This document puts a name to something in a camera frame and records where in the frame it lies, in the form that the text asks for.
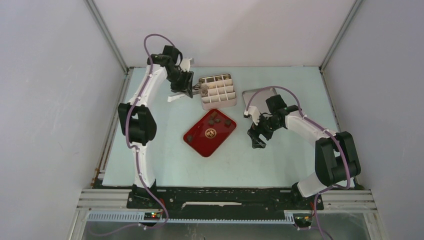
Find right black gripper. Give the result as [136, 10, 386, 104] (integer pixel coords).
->
[247, 111, 282, 149]

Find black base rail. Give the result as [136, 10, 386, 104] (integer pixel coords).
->
[126, 186, 314, 220]

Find purple cable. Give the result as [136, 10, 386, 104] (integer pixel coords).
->
[86, 33, 176, 237]
[245, 85, 352, 240]

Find red plastic tray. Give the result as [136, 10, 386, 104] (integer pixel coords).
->
[183, 108, 237, 158]

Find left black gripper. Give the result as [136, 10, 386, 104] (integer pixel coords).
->
[165, 69, 193, 99]

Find silver metal box lid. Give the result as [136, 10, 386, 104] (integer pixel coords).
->
[242, 88, 277, 114]

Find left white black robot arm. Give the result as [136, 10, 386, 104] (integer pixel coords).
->
[117, 45, 194, 208]

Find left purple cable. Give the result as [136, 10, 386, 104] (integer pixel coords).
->
[86, 33, 176, 237]

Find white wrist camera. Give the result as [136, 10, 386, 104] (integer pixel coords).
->
[243, 105, 261, 126]
[179, 58, 193, 72]

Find white divided chocolate box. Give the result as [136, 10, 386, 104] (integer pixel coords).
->
[198, 73, 237, 111]

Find round foil wrapped chocolate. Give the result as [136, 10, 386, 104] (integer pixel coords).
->
[204, 128, 217, 139]

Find grey cable duct strip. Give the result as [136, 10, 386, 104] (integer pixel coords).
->
[86, 211, 295, 224]

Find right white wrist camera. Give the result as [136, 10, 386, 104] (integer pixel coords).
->
[243, 105, 261, 126]

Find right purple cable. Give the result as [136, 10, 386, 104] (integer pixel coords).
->
[245, 85, 352, 240]

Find silver metal tongs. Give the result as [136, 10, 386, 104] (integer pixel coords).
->
[167, 83, 208, 103]

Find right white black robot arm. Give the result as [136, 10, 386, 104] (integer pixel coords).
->
[244, 94, 362, 209]

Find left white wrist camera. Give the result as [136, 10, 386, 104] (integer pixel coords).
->
[179, 58, 193, 72]

